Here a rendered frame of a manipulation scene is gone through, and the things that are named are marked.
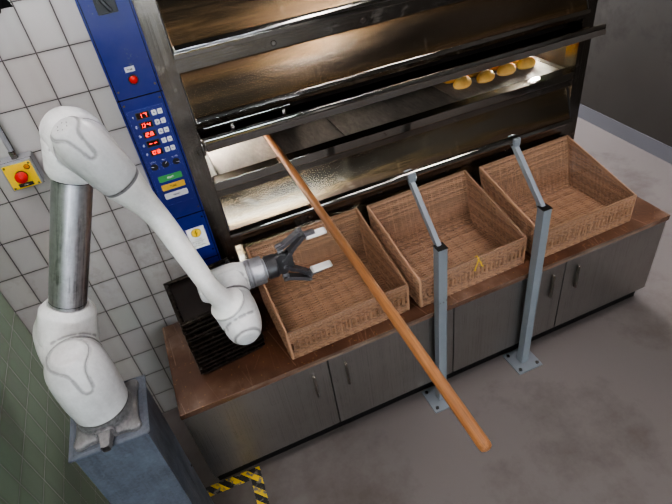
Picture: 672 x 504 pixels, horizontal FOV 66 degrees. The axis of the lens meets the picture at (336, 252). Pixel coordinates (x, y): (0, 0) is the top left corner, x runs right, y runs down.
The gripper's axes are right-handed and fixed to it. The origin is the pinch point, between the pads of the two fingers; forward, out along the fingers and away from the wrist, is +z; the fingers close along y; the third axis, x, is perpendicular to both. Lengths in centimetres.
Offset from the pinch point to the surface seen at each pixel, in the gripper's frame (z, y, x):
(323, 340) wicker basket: -4, 57, -15
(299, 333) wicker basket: -13, 48, -14
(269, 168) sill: -1, 2, -65
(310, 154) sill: 18, 1, -65
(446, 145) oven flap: 84, 18, -66
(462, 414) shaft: 5, -1, 72
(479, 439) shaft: 5, -1, 78
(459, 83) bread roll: 101, -2, -83
